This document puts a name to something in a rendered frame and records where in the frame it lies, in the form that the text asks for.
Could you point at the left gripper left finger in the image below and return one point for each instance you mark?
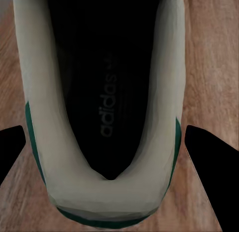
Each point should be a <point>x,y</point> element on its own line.
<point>12,141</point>

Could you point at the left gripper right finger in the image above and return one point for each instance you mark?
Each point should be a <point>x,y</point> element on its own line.
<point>217,164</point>

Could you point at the gym shoe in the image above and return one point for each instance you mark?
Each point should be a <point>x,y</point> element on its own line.
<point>104,85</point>

